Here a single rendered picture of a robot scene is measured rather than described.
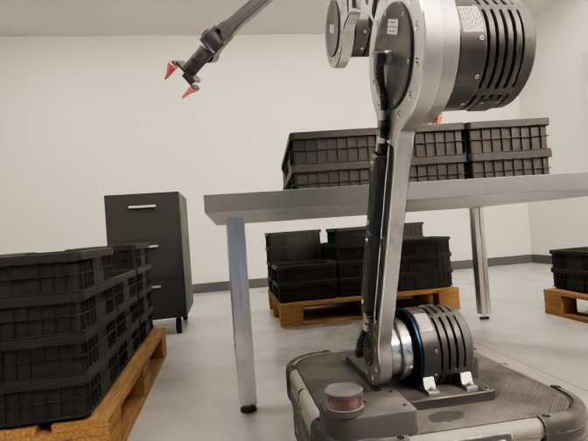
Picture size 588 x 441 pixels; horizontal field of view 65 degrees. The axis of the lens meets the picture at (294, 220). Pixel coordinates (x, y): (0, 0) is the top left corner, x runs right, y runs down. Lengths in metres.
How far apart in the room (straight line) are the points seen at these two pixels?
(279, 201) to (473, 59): 0.49
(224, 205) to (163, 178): 4.09
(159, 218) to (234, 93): 2.55
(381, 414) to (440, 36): 0.62
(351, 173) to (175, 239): 1.66
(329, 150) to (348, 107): 3.84
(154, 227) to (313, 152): 1.65
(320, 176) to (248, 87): 3.79
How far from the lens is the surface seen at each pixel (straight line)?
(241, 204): 1.00
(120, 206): 3.02
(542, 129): 1.82
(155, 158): 5.11
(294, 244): 3.35
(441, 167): 1.64
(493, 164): 1.71
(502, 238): 5.97
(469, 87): 0.79
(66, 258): 1.37
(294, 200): 1.01
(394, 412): 0.88
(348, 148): 1.56
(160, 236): 2.98
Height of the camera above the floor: 0.61
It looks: 1 degrees up
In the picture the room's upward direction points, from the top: 4 degrees counter-clockwise
